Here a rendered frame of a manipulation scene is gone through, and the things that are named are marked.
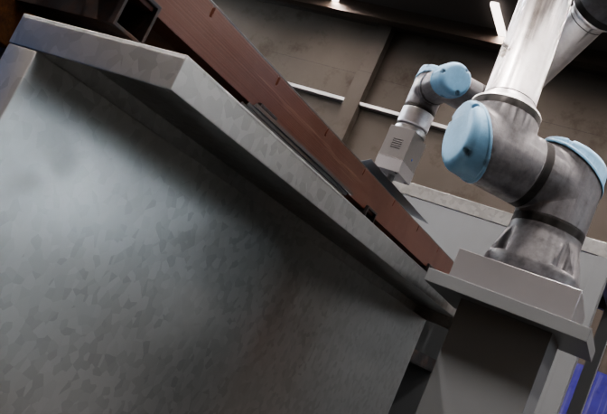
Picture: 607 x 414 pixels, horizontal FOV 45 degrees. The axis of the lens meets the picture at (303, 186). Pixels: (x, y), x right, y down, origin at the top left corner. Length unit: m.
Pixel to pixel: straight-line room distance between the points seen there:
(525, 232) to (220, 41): 0.56
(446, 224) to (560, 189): 1.06
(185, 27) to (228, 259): 0.31
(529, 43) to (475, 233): 1.03
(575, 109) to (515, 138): 11.46
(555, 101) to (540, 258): 11.58
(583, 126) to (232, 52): 11.67
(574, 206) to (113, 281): 0.71
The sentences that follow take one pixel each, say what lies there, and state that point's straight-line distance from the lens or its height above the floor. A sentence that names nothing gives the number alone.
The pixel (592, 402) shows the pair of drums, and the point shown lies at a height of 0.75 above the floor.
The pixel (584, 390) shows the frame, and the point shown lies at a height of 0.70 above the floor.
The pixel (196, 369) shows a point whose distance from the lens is 1.03.
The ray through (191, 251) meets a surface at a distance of 0.93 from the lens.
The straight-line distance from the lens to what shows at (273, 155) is 0.71.
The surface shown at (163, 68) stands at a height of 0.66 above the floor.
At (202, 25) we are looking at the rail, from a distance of 0.90.
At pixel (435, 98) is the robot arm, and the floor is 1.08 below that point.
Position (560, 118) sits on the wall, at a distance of 12.58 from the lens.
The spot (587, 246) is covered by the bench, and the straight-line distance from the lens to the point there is 2.16.
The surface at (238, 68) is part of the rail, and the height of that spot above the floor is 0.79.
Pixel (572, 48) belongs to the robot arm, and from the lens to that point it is 1.52.
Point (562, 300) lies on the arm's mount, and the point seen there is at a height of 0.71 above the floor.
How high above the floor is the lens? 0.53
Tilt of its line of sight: 9 degrees up
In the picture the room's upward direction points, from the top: 24 degrees clockwise
